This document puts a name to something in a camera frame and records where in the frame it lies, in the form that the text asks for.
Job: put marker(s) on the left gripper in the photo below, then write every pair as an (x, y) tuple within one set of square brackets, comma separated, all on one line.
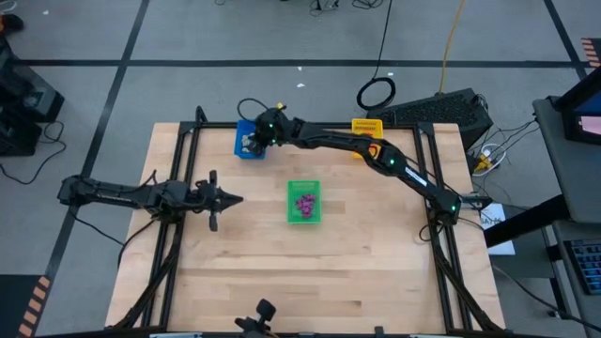
[(213, 220)]

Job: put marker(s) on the green plastic basket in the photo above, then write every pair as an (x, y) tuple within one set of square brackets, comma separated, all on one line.
[(293, 188)]

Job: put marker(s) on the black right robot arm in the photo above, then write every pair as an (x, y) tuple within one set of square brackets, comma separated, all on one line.
[(375, 155)]

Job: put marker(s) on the black desk support beam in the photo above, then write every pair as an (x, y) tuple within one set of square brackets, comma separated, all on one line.
[(526, 223)]

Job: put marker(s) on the black floor equipment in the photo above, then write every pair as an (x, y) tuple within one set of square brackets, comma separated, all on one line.
[(23, 103)]

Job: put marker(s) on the small black object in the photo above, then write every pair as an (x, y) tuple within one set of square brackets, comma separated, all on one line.
[(260, 319)]

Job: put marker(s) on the white-rimmed black device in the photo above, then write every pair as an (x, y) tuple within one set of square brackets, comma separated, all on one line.
[(425, 335), (176, 335)]

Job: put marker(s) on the yellow power plug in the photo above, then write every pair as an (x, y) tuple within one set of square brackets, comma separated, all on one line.
[(482, 164)]

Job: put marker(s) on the purple skeleton figure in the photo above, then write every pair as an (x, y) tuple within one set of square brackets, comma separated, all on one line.
[(307, 212), (310, 199), (301, 204)]

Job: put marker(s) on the black keyboard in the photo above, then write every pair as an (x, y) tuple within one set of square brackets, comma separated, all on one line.
[(587, 265)]

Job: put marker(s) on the black mat orange stripes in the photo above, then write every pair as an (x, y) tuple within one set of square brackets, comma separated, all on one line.
[(591, 49), (14, 310)]

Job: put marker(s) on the black monitor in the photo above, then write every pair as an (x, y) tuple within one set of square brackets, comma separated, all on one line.
[(575, 96)]

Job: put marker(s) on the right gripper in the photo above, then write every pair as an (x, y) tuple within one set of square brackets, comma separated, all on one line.
[(270, 127)]

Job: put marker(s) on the yellow plastic basket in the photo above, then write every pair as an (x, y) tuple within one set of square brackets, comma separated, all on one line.
[(361, 126)]

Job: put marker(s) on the white paper sheet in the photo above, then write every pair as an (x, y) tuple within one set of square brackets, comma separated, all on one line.
[(490, 220)]

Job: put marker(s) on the grey desk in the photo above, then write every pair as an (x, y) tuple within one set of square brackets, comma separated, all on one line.
[(559, 159)]

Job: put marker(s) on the black orange object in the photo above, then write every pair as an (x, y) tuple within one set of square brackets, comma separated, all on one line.
[(11, 22)]

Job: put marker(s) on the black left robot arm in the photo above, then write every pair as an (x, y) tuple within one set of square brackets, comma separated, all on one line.
[(127, 197)]

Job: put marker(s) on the blue plastic basket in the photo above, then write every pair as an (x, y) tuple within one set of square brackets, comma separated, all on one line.
[(240, 152)]

